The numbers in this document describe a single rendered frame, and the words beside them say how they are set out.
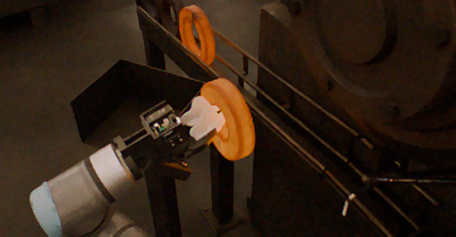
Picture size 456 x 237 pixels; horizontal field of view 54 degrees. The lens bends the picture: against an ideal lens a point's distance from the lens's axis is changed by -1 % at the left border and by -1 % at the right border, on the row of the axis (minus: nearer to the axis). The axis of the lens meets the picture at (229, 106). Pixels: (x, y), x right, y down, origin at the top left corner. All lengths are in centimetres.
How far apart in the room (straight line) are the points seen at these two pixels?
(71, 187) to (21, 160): 133
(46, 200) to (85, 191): 6
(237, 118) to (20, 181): 137
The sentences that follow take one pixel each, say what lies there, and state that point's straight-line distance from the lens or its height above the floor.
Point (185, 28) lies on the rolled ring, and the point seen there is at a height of 68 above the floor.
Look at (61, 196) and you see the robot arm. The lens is 78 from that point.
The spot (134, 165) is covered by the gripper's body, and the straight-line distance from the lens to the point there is 77.
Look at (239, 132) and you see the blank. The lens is 78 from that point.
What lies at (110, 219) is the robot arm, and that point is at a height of 71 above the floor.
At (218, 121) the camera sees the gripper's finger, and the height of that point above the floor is 85.
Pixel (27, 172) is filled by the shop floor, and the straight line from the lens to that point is 204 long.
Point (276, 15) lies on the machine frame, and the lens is 109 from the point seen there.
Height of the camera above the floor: 138
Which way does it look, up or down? 40 degrees down
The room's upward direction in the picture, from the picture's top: straight up
